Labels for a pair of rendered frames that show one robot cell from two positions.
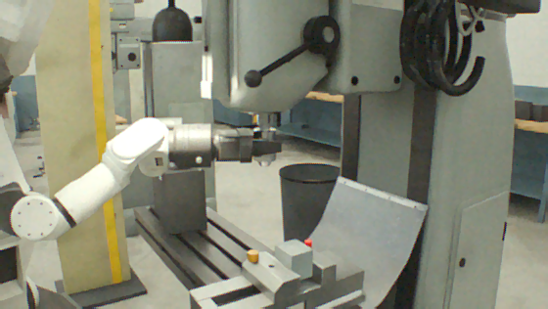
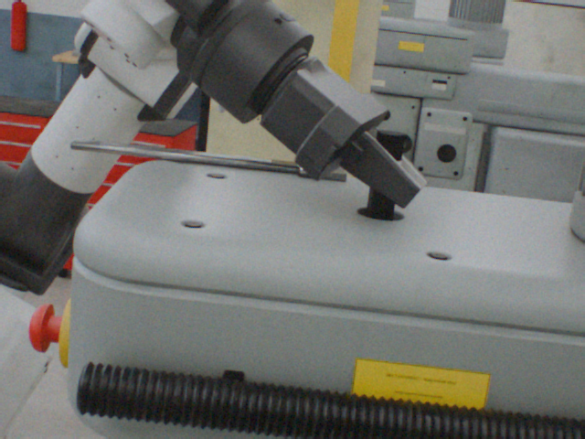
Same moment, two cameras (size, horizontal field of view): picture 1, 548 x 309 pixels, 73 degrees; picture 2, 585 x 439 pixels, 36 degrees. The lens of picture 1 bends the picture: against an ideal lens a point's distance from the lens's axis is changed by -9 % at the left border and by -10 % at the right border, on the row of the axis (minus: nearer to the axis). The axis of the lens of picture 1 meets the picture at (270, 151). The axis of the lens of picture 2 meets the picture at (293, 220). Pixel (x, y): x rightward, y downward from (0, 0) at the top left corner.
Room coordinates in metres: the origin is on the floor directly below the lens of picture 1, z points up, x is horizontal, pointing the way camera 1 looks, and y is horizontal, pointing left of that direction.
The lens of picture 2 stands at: (0.23, -0.32, 2.07)
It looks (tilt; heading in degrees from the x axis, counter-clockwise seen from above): 16 degrees down; 34
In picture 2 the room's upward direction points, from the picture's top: 7 degrees clockwise
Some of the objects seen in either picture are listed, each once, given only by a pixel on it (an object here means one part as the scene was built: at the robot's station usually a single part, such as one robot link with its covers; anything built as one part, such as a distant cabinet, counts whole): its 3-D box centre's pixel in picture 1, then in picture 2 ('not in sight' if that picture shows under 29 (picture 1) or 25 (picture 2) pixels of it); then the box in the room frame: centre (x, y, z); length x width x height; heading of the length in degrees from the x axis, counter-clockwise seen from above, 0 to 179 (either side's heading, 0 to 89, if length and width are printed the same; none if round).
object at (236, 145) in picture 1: (219, 146); not in sight; (0.82, 0.10, 1.24); 0.13 x 0.12 x 0.10; 9
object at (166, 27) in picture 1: (171, 24); not in sight; (0.73, 0.17, 1.47); 0.07 x 0.07 x 0.06
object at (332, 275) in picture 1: (280, 286); not in sight; (0.73, -0.02, 0.97); 0.35 x 0.15 x 0.11; 122
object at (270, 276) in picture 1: (269, 275); not in sight; (0.71, 0.00, 1.00); 0.12 x 0.06 x 0.04; 32
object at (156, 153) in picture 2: not in sight; (209, 157); (0.83, 0.19, 1.89); 0.24 x 0.04 x 0.01; 126
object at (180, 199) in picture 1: (177, 189); not in sight; (1.22, 0.29, 1.01); 0.22 x 0.12 x 0.20; 26
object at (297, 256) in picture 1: (293, 260); not in sight; (0.74, -0.05, 1.02); 0.06 x 0.05 x 0.06; 32
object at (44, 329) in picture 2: not in sight; (51, 328); (0.69, 0.22, 1.76); 0.04 x 0.03 x 0.04; 34
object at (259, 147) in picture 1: (266, 148); not in sight; (0.80, 0.01, 1.24); 0.06 x 0.02 x 0.03; 99
